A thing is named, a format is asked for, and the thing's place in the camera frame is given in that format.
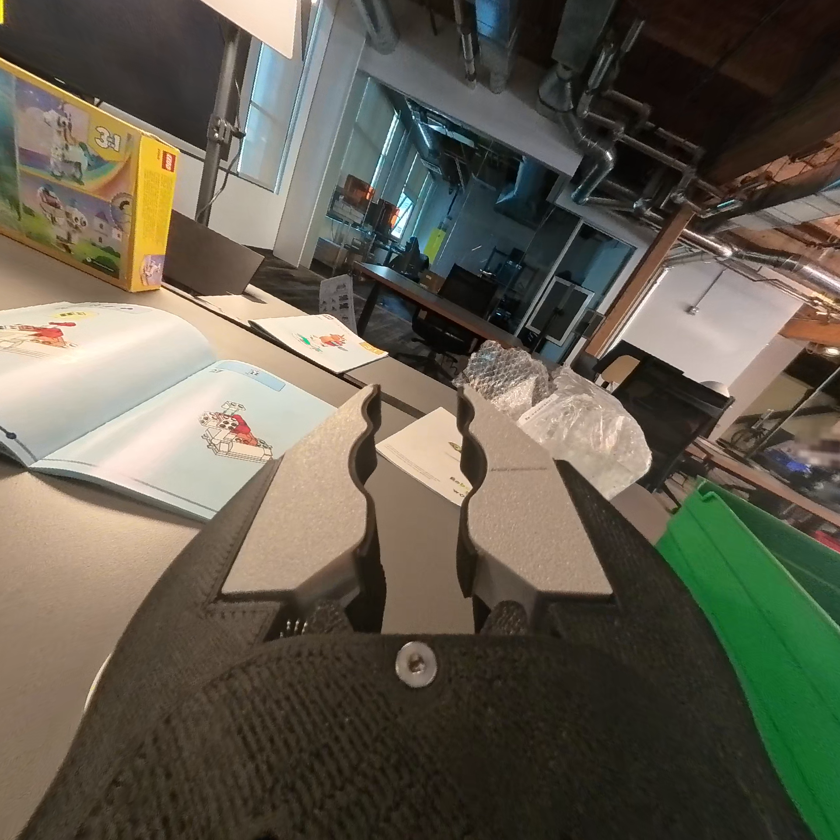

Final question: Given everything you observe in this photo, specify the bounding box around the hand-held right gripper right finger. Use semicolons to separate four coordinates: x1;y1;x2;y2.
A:
456;384;616;636

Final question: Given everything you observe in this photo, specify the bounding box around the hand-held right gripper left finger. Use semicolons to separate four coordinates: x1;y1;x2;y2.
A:
218;384;388;634

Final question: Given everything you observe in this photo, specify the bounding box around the green plastic bin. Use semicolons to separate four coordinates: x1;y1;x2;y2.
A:
656;478;840;840

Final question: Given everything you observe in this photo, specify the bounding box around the yellow lego box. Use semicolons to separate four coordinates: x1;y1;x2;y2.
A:
0;58;181;293

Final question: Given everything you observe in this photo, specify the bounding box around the clear plastic bag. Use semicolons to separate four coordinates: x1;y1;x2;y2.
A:
518;367;652;503

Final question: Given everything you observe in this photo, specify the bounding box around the white folded leaflet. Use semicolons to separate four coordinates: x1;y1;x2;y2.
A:
375;407;473;508

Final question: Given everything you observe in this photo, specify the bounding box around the bubble wrap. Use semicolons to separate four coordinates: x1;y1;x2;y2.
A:
453;340;555;404

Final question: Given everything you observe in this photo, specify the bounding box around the wooden chair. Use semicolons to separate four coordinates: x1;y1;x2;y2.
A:
600;357;641;395

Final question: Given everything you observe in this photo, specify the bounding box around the black cabinet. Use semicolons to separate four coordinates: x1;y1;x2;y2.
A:
610;348;736;490

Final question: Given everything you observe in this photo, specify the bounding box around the closed booklet orange animal cover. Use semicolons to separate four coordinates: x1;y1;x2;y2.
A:
249;315;389;375

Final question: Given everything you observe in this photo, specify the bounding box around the open light blue instruction booklet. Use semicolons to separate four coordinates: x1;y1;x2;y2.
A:
0;302;339;522

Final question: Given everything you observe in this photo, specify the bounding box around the portrait screen on stand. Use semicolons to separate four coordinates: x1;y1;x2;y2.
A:
541;276;595;345

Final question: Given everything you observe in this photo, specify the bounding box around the printed white paper sheet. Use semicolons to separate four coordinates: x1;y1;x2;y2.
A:
318;274;358;336

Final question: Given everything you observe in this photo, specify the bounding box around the black office chair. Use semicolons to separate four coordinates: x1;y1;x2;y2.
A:
412;266;500;358

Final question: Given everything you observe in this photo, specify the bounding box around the long brown desk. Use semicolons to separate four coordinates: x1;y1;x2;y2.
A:
351;262;526;368

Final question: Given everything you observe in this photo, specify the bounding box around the black cardboard box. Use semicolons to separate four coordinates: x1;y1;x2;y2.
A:
161;210;265;296

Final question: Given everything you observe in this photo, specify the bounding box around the grey light stand pole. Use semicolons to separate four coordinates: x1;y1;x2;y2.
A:
196;33;253;227

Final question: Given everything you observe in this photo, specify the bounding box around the large black panel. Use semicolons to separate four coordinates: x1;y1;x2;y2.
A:
0;0;231;155

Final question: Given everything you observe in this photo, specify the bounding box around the white studio light panel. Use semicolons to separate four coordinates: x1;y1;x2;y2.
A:
200;0;309;60

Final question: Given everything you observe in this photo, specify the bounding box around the silver ventilation duct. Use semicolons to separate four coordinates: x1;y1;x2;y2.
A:
535;66;697;211
676;223;840;303

